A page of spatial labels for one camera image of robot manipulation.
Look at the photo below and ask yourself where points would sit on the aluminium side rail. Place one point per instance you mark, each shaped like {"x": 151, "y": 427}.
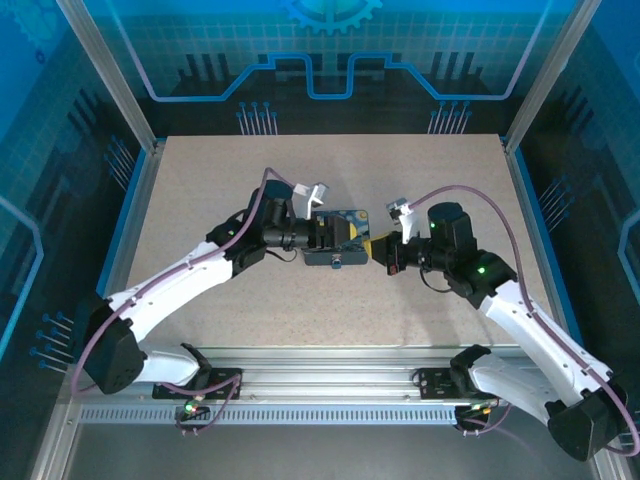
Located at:
{"x": 123, "y": 250}
{"x": 531, "y": 225}

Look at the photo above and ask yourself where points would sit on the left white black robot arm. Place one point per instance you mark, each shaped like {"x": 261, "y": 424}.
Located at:
{"x": 165, "y": 290}

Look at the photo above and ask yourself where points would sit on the small blue padlock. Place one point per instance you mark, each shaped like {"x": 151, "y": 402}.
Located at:
{"x": 336, "y": 260}

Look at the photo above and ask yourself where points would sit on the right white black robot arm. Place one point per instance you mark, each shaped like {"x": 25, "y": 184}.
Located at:
{"x": 540, "y": 340}

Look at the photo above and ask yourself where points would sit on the right controller board with LEDs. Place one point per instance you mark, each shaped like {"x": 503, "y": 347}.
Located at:
{"x": 477, "y": 409}

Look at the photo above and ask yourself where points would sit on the controller board with leds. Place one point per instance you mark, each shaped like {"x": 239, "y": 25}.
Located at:
{"x": 477, "y": 409}
{"x": 189, "y": 407}

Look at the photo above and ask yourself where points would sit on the left controller board with LEDs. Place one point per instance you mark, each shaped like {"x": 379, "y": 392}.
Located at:
{"x": 189, "y": 407}

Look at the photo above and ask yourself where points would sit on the right aluminium side rail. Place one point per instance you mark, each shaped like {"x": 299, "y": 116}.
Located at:
{"x": 531, "y": 225}

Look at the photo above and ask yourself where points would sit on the aluminium mounting rail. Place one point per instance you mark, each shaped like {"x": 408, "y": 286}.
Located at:
{"x": 330, "y": 375}

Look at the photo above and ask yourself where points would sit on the left aluminium side rail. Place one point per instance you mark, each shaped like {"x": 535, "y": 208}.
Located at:
{"x": 123, "y": 250}

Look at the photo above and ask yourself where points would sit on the left aluminium frame post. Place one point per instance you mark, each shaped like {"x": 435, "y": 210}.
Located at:
{"x": 114, "y": 75}

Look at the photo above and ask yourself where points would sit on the right aluminium frame post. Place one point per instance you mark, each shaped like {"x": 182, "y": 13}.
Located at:
{"x": 550, "y": 75}

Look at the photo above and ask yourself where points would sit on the starry night painted tin box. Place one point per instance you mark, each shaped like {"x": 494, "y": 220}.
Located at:
{"x": 320, "y": 258}

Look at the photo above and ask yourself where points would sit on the aluminium frame post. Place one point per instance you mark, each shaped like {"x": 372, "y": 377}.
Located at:
{"x": 114, "y": 75}
{"x": 550, "y": 75}

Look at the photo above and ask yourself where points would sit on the grey metal base panel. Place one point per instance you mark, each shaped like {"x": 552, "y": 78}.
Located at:
{"x": 320, "y": 455}

